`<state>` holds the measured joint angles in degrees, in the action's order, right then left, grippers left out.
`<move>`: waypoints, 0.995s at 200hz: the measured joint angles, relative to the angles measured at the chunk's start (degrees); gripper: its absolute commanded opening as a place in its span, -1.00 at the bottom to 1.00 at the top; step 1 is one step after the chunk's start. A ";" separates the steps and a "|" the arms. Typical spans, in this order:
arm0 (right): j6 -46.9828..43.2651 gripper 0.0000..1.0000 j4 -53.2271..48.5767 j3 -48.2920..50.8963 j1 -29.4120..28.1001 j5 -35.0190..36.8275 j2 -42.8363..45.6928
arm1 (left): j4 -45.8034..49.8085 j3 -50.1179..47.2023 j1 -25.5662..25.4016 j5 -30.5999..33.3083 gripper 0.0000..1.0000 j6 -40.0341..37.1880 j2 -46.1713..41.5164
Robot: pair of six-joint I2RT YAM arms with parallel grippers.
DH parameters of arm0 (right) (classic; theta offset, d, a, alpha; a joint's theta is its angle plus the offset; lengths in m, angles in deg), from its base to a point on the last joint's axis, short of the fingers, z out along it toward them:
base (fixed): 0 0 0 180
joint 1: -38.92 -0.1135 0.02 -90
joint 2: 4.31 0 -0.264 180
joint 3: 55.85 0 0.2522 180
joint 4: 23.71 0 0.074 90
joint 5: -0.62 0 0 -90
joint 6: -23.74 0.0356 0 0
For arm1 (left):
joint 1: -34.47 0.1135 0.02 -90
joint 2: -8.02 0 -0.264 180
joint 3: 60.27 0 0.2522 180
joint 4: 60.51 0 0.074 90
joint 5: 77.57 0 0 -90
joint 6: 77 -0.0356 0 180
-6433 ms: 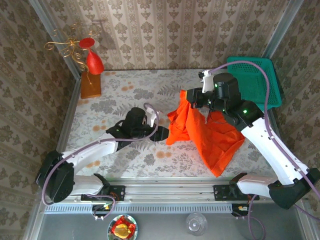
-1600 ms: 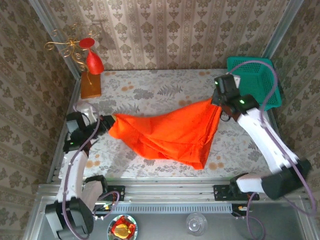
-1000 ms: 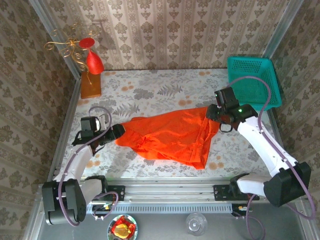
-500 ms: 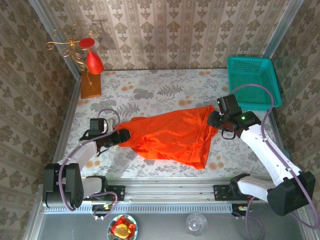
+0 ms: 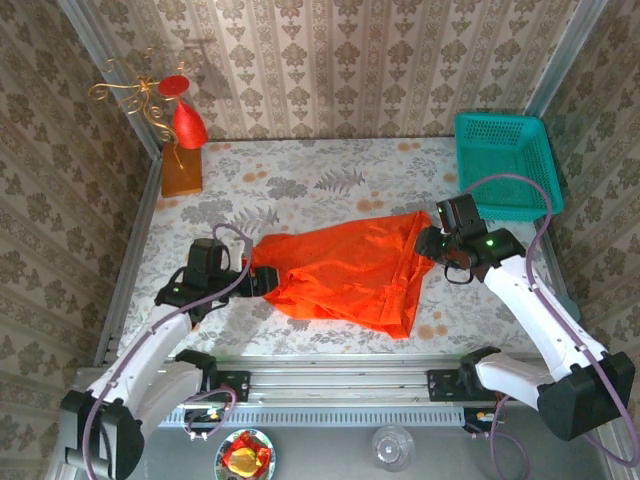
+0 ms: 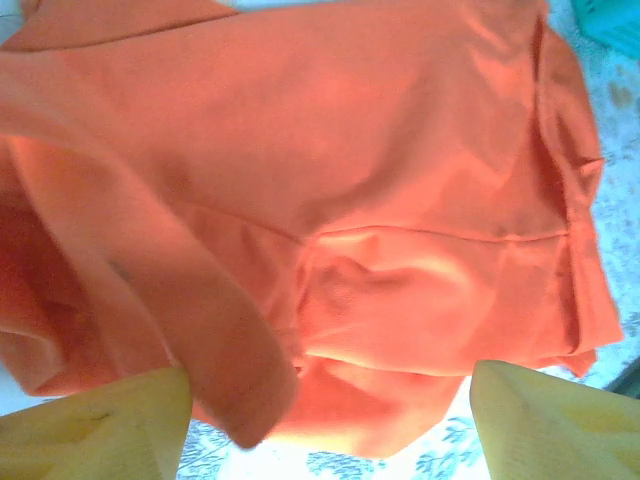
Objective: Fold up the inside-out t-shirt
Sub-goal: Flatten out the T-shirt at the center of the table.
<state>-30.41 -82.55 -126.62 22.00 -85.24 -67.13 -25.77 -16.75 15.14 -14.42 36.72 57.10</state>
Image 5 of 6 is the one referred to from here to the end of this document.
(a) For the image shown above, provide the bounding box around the orange mesh t-shirt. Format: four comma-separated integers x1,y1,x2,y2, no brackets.
248,209,437,341

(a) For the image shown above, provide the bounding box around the teal perforated plastic basket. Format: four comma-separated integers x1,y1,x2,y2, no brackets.
453,112,565,223

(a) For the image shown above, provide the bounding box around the floral patterned table mat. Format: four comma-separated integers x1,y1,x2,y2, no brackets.
117,138,574,357

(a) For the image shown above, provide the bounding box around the red wine glass ornament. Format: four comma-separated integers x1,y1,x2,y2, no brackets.
158,74,209,150

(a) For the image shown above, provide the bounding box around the translucent green cup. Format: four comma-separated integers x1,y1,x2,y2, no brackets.
563,287,584,322

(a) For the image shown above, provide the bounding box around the red foil wrapped candy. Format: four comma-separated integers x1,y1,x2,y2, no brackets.
223,432,272,474

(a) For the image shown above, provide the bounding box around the small patterned plate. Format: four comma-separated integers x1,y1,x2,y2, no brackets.
214,428,276,480

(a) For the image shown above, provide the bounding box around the yellow foil wrapped candy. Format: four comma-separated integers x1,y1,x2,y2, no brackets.
229,447,264,476

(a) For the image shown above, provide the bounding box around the clear drinking glass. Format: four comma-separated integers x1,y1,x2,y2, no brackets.
370,424,416,473

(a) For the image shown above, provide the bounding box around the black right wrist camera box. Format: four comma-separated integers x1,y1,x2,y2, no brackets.
413,227,445,262

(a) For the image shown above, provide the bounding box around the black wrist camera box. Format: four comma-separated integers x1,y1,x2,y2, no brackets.
255,266,280,298
413,227,445,262

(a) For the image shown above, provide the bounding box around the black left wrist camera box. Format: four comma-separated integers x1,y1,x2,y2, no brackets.
255,266,280,298

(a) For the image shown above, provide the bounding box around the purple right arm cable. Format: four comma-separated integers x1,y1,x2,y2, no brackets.
459,173,634,480

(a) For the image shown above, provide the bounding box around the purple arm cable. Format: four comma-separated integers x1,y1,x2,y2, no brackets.
81,223,256,480
459,173,634,480

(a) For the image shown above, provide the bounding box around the gold wire stand wooden base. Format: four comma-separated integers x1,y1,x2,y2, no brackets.
88,44,204,199

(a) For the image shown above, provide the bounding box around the black cable connector box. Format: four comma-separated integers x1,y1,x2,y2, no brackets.
462,407,501,435
182,407,224,441

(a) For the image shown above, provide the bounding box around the aluminium mounting rail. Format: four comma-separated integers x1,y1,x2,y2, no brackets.
74,353,614,404

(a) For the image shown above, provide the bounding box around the grey slotted cable duct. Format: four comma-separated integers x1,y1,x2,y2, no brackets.
159,404,466,427

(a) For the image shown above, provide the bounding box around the aluminium frame post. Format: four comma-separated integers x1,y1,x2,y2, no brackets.
54,0,164,159
523,0,610,117

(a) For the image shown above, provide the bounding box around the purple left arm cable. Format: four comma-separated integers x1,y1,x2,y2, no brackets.
81,223,256,480

